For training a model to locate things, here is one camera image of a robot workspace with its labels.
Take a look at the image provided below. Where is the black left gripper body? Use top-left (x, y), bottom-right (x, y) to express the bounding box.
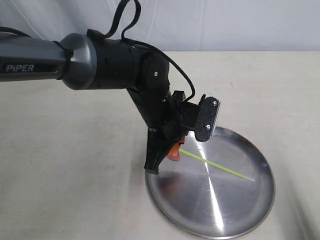
top-left (144, 91), bottom-right (198, 174)

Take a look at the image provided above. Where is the green glow stick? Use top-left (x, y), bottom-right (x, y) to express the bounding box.
top-left (179, 148), bottom-right (255, 183)

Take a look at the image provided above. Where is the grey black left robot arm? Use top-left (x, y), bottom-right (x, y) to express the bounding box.
top-left (0, 32), bottom-right (189, 175)

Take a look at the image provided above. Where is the round stainless steel plate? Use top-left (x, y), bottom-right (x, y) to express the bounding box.
top-left (145, 127), bottom-right (276, 240)

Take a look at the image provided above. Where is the white backdrop curtain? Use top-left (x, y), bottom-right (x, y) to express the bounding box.
top-left (0, 0), bottom-right (320, 51)

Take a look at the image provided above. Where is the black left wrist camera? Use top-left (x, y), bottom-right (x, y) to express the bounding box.
top-left (193, 94), bottom-right (221, 142)

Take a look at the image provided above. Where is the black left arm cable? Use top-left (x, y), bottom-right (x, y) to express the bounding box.
top-left (86, 0), bottom-right (196, 102)

